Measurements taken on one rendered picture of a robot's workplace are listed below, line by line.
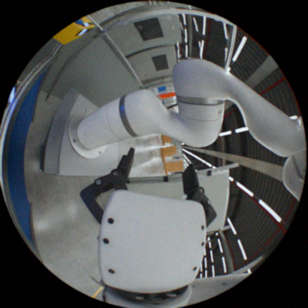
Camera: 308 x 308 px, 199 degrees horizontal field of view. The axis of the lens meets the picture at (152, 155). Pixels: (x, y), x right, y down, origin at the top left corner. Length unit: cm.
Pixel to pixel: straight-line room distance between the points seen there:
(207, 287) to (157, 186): 128
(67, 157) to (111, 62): 87
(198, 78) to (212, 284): 33
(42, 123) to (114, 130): 119
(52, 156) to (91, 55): 88
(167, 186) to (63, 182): 139
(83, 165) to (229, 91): 40
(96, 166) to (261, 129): 47
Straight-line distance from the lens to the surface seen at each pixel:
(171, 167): 770
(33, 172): 122
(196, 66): 18
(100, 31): 94
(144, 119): 18
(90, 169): 34
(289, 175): 38
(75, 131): 32
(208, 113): 19
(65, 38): 49
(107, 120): 21
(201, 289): 22
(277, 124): 22
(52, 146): 30
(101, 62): 101
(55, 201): 128
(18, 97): 46
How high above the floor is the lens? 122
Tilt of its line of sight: 16 degrees down
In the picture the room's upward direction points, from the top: 82 degrees clockwise
